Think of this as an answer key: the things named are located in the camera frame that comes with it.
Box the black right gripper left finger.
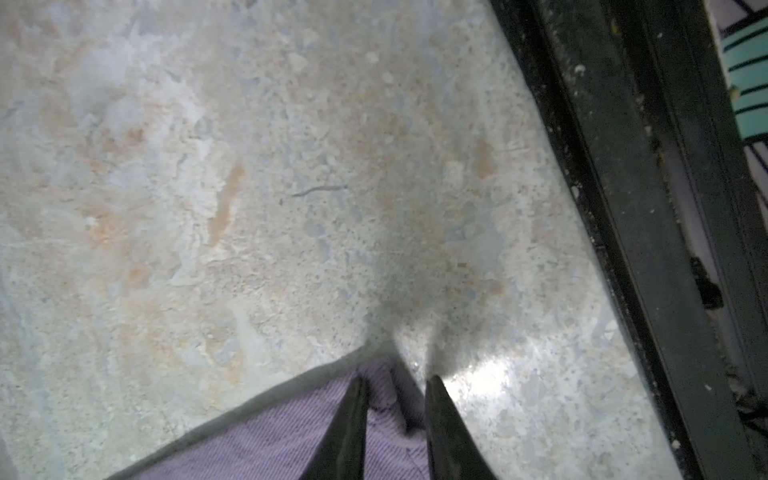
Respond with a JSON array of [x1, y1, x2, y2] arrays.
[[300, 377, 370, 480]]

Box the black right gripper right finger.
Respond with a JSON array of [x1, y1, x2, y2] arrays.
[[425, 375, 496, 480]]

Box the purple long pants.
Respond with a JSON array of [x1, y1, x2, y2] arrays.
[[115, 344, 430, 479]]

